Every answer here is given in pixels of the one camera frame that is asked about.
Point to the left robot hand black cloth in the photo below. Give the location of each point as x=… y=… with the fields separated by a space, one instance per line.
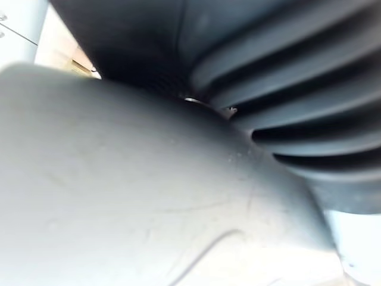
x=268 y=59

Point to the silver robot left leg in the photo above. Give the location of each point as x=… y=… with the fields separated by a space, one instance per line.
x=119 y=184

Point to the silver robot body panel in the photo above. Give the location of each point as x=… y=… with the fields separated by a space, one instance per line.
x=18 y=26

